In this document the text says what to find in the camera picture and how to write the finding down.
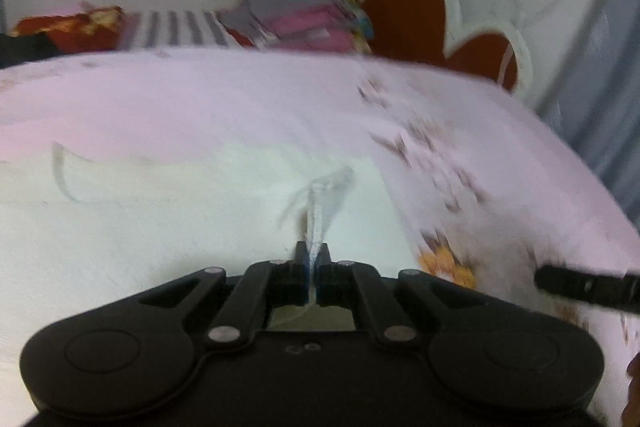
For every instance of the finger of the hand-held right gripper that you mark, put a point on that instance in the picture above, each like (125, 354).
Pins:
(582, 285)

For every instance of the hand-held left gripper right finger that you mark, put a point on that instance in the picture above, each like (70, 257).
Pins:
(322, 276)

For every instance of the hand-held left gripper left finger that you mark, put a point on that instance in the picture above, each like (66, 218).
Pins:
(301, 274)

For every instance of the small white cloth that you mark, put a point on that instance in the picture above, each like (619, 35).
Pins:
(210, 217)

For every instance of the person's right hand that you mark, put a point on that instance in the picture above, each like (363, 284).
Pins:
(633, 399)

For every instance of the pink floral bedsheet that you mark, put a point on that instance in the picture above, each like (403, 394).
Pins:
(260, 102)

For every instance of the grey curtain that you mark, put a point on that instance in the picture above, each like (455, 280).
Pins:
(607, 72)

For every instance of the pink folded garment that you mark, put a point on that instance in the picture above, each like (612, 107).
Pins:
(315, 27)

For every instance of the colourful printed cloth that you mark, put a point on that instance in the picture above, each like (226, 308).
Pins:
(361, 23)

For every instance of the grey striped pillow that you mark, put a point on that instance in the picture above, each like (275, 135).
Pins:
(175, 28)

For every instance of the red floral pillow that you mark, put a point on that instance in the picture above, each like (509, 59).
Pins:
(75, 29)

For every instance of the black cloth bundle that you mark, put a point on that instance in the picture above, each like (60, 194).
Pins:
(22, 49)

